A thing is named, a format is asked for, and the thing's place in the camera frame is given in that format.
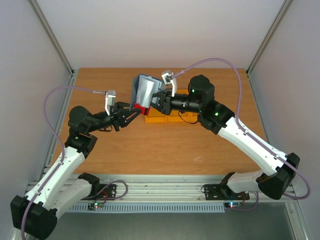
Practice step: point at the left circuit board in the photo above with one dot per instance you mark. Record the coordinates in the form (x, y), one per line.
(94, 206)

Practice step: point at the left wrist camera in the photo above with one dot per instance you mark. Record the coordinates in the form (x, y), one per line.
(110, 99)

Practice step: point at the left aluminium frame post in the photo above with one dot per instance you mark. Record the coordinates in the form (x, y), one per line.
(49, 32)

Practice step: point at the blue card holder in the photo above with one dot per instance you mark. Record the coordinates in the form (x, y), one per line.
(143, 88)

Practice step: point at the right yellow bin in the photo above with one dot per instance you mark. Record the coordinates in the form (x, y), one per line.
(192, 117)

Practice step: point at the circuit board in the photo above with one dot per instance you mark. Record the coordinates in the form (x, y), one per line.
(94, 206)
(232, 205)

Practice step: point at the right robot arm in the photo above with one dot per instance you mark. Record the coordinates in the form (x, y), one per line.
(276, 168)

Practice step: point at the right aluminium frame post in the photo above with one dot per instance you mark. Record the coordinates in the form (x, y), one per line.
(280, 15)

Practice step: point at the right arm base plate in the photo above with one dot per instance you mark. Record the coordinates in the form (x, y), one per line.
(215, 192)

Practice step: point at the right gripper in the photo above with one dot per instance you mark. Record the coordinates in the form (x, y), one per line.
(166, 104)

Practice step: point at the yellow bin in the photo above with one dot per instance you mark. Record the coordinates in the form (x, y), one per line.
(192, 117)
(176, 116)
(155, 116)

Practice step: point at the aluminium frame post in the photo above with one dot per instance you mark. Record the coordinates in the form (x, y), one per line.
(49, 32)
(280, 15)

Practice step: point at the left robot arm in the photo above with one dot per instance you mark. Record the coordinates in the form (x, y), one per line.
(37, 212)

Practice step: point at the grey slotted cable duct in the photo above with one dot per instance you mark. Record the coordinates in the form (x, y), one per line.
(151, 207)

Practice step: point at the left yellow bin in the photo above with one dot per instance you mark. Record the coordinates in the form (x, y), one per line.
(155, 116)

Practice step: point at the aluminium rail base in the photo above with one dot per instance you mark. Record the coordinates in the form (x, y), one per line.
(163, 188)

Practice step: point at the red credit card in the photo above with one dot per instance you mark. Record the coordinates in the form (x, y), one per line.
(144, 110)

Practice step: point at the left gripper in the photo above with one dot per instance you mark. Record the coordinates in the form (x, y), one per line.
(118, 115)

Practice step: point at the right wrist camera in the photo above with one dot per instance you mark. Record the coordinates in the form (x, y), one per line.
(168, 79)

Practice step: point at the middle yellow bin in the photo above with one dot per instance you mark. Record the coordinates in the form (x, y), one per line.
(176, 116)

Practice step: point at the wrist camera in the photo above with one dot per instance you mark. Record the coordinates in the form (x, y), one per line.
(168, 79)
(110, 99)

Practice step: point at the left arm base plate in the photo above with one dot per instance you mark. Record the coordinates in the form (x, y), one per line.
(107, 193)

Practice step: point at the right circuit board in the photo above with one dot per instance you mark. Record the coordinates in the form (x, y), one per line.
(232, 205)

